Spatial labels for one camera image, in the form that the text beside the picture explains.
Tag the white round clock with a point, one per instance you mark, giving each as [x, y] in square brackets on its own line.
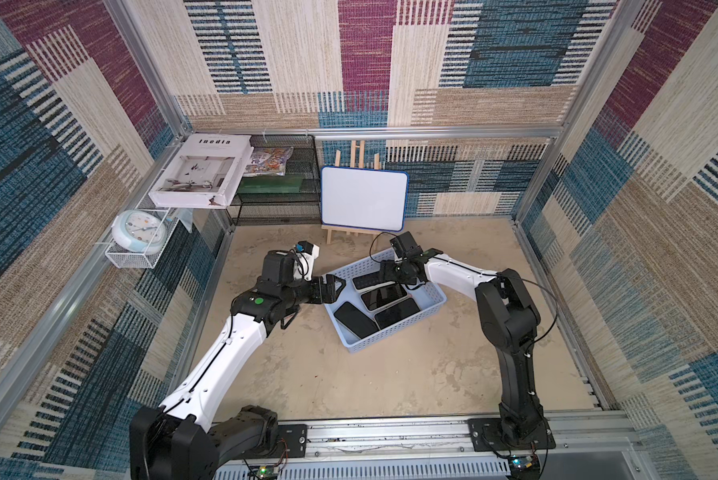
[139, 231]

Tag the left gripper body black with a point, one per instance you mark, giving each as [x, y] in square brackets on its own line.
[313, 291]

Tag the clear acrylic shelf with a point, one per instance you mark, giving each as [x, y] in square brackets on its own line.
[120, 258]

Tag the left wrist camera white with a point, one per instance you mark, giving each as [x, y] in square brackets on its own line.
[307, 253]

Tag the black phone top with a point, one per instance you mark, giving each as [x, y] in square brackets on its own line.
[368, 281]

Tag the black phone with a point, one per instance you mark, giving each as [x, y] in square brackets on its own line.
[368, 281]
[396, 313]
[355, 320]

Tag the wooden easel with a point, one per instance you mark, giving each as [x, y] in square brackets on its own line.
[353, 231]

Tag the aluminium front rail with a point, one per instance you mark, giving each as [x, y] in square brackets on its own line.
[590, 445]

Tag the dark reddish phone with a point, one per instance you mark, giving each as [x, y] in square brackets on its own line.
[383, 296]

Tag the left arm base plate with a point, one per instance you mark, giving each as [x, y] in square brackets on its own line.
[289, 442]

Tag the white book box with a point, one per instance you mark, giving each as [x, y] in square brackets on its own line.
[205, 172]

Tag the black phone front left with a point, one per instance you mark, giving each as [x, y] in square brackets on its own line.
[355, 320]

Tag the black phone front right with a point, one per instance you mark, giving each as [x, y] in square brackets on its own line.
[396, 313]

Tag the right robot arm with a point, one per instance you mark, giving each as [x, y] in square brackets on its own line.
[509, 320]

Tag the black wire rack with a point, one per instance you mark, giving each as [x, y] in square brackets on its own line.
[291, 198]

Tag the blue plastic storage basket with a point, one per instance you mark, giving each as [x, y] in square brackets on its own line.
[429, 297]

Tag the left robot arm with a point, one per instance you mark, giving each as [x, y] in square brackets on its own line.
[179, 439]

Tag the white whiteboard blue frame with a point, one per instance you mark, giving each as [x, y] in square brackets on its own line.
[392, 195]

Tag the colourful snack packet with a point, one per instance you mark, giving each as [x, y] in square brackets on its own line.
[268, 161]

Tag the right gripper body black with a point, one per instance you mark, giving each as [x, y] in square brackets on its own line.
[403, 269]

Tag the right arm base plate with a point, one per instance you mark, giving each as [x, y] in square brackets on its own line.
[485, 433]

